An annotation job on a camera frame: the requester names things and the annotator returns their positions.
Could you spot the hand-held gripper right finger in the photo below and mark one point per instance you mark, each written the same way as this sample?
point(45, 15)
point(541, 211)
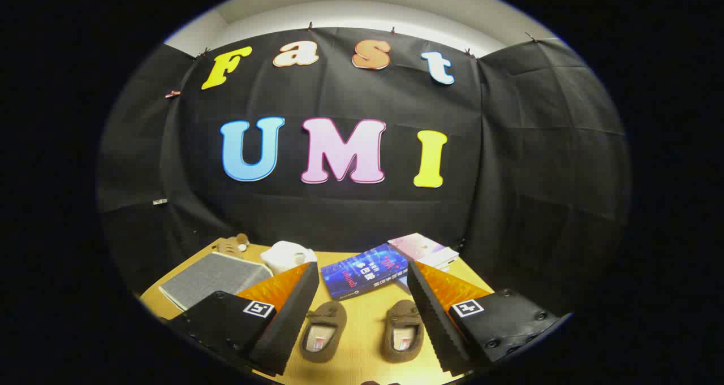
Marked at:
point(435, 323)

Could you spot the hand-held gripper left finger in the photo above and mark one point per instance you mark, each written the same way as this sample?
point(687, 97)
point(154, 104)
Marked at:
point(288, 323)

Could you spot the white plush toy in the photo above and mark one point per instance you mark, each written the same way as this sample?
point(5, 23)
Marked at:
point(283, 256)

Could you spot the brown fuzzy slipper shoe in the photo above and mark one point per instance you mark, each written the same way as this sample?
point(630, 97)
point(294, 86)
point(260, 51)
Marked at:
point(323, 331)
point(403, 331)

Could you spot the blue paperback book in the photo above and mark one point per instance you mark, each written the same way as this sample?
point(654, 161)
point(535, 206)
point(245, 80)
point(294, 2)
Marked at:
point(356, 275)

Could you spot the pink and white book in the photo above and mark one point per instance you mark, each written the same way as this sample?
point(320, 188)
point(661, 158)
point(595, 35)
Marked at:
point(418, 245)

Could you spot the black backdrop cloth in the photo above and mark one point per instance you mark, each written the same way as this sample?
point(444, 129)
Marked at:
point(339, 215)

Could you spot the grey fabric storage box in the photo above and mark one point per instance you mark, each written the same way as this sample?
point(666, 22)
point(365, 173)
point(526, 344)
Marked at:
point(209, 277)

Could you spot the brown plush toy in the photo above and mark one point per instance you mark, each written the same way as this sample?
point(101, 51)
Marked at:
point(229, 246)

